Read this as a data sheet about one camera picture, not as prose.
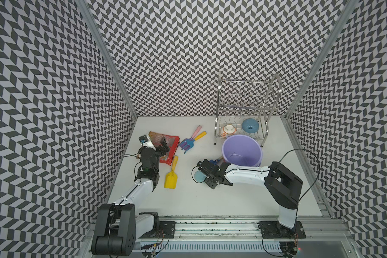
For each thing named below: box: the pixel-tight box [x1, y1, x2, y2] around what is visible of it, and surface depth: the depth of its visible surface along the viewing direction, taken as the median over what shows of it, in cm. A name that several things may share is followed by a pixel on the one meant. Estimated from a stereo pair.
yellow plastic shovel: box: [163, 155, 179, 190], surface depth 90 cm
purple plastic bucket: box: [221, 134, 264, 168], surface depth 86 cm
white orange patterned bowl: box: [220, 124, 236, 139], surface depth 101 cm
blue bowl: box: [241, 118, 260, 134], surface depth 105 cm
